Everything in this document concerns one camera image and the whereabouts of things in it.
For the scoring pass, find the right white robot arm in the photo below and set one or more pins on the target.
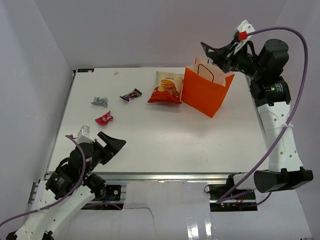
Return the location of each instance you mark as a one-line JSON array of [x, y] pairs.
[[271, 96]]

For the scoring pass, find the brown M&M's packet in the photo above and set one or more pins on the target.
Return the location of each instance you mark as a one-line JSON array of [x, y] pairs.
[[207, 49]]

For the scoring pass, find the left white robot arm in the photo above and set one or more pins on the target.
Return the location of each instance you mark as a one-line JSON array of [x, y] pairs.
[[71, 187]]

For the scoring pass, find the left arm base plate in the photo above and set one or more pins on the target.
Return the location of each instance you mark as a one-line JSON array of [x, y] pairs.
[[112, 193]]

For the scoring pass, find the aluminium table frame rail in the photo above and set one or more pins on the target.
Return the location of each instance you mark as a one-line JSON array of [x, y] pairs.
[[164, 176]]

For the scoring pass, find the orange paper bag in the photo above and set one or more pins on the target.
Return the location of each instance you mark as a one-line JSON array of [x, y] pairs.
[[205, 86]]

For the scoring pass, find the purple M&M's packet upper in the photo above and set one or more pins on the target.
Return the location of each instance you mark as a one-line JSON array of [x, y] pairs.
[[131, 95]]

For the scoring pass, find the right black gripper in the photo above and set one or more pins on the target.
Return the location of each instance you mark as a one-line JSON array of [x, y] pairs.
[[219, 55]]

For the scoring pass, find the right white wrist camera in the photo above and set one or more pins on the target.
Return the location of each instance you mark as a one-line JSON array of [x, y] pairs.
[[240, 37]]

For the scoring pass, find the red candy packet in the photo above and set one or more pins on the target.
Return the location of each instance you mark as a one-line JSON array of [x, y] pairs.
[[105, 119]]

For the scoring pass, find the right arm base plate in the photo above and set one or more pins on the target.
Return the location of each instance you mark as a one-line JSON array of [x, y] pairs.
[[241, 203]]

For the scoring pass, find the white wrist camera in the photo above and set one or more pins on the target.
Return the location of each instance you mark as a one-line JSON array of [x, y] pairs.
[[83, 135], [240, 37]]

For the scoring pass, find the orange chips bag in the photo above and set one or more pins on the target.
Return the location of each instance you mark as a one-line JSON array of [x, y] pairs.
[[168, 88]]

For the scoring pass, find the silver candy wrapper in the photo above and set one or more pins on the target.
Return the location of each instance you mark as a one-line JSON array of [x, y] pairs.
[[100, 101]]

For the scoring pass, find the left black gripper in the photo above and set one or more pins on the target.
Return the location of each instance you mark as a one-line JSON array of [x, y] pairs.
[[113, 146]]

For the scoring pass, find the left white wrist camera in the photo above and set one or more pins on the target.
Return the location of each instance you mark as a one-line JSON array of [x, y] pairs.
[[83, 135]]

